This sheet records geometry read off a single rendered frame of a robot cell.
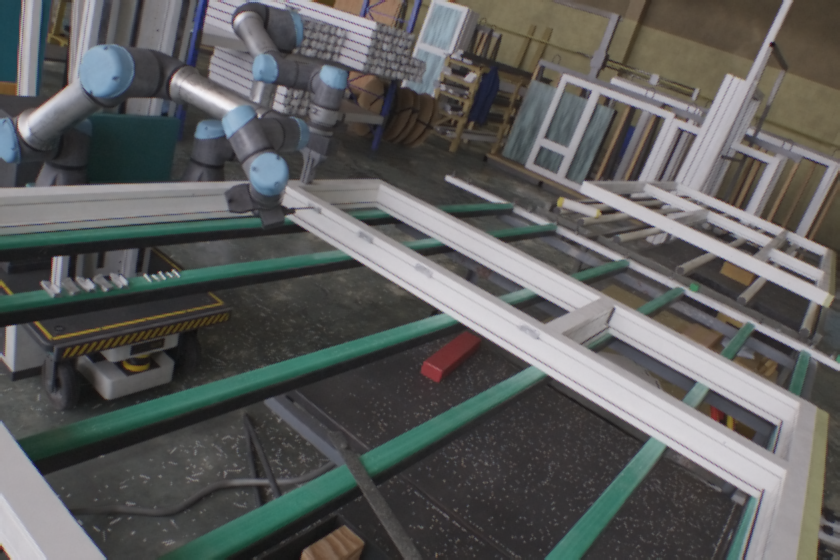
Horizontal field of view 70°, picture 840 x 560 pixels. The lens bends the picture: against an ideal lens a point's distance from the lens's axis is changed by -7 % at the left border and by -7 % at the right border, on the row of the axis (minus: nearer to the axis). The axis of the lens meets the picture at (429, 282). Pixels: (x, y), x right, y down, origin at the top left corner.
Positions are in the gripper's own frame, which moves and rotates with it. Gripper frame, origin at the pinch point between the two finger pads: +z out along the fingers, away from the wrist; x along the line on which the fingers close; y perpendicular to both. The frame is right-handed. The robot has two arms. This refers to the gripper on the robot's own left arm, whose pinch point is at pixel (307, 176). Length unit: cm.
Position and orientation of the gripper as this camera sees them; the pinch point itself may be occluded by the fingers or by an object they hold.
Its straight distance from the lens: 186.3
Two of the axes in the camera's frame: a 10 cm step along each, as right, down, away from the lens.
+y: -5.6, 1.4, -8.2
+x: 7.7, 4.5, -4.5
